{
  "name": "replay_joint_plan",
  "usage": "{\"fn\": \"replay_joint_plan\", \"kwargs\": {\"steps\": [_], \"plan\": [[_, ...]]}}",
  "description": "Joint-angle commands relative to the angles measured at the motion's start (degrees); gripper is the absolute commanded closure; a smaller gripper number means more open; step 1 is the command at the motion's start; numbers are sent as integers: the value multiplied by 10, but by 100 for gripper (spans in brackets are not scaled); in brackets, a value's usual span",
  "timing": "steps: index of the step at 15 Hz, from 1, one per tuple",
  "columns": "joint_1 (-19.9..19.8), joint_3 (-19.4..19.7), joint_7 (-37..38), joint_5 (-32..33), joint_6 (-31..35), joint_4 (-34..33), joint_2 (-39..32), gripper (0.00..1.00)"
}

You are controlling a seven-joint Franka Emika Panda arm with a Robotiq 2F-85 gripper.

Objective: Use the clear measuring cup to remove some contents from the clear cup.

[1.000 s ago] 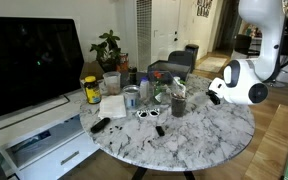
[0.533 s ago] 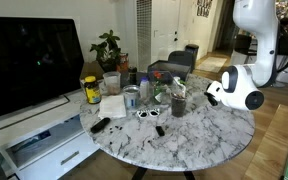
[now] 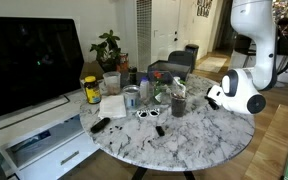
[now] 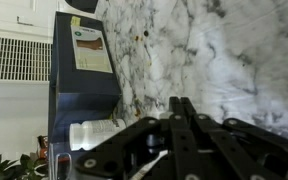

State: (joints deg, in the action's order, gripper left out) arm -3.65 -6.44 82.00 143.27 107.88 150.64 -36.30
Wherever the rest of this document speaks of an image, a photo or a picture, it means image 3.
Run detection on light wooden bench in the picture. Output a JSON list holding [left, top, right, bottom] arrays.
[[241, 103, 288, 180]]

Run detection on small black rectangular object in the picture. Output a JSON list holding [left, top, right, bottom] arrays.
[[154, 125, 166, 137]]

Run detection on beige floor rug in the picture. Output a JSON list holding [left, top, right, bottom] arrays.
[[196, 56, 228, 74]]

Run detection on clear measuring cup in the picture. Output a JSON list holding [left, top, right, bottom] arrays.
[[170, 89, 188, 101]]

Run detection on white media cabinet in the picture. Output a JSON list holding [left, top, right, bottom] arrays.
[[0, 89, 102, 180]]

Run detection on orange snack box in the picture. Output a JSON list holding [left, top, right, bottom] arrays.
[[116, 52, 130, 73]]

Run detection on clear container with flower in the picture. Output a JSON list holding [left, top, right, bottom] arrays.
[[150, 70, 173, 105]]

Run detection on scattered dark beans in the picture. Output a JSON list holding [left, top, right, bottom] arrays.
[[109, 125, 124, 133]]

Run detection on black flat screen television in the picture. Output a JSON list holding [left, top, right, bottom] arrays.
[[0, 16, 85, 123]]

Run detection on white folded napkin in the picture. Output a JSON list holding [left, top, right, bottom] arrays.
[[97, 94, 128, 120]]

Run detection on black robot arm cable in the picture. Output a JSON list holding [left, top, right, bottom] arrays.
[[275, 19, 288, 76]]

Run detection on black table base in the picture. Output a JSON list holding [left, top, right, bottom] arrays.
[[130, 166, 197, 180]]

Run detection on clear cup brown contents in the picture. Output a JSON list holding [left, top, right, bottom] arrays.
[[102, 71, 122, 97]]

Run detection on brown side table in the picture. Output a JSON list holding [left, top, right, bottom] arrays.
[[79, 61, 106, 81]]

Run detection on grey media device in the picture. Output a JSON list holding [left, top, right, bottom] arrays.
[[5, 115, 85, 168]]

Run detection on black trash can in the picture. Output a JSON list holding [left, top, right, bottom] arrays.
[[184, 43, 200, 64]]

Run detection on vitamin bottle yellow lid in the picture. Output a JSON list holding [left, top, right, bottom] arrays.
[[83, 75, 103, 105]]

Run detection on white bottle blue cap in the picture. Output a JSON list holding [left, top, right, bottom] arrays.
[[139, 76, 151, 101]]

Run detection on dark pepper grinder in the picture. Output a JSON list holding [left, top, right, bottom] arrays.
[[127, 66, 139, 86]]

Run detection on white framed sunglasses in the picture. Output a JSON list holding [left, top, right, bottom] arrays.
[[136, 107, 161, 120]]

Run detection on green potted plant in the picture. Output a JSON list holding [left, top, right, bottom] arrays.
[[89, 29, 123, 73]]

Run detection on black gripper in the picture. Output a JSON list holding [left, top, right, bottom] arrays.
[[204, 95, 221, 111]]

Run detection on clear cup dark contents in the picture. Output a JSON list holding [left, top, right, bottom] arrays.
[[170, 91, 188, 118]]

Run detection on black oblong remote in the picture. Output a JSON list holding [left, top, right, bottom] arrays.
[[89, 116, 112, 135]]

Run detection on metal drawer handle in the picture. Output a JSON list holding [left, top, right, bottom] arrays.
[[60, 150, 81, 166]]

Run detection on wall picture collage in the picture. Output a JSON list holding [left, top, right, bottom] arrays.
[[196, 0, 214, 19]]

